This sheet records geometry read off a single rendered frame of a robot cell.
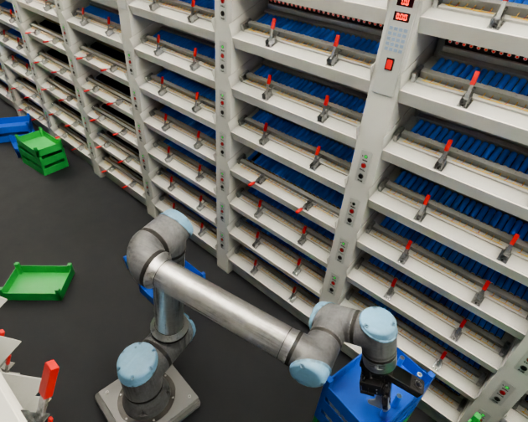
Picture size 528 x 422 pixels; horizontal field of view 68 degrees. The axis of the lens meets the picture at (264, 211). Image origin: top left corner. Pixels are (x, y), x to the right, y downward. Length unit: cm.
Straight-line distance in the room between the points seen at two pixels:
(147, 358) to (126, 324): 58
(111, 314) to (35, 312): 38
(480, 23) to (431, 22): 12
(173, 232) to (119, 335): 102
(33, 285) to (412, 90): 209
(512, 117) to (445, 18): 31
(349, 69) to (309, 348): 85
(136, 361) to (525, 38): 153
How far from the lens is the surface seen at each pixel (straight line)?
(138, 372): 158
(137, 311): 220
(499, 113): 121
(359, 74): 132
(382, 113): 129
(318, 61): 140
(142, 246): 114
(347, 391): 141
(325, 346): 101
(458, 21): 119
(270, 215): 186
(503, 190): 128
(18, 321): 235
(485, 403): 176
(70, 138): 358
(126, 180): 292
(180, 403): 180
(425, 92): 125
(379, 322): 104
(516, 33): 116
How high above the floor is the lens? 169
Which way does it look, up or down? 37 degrees down
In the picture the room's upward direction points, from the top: 5 degrees clockwise
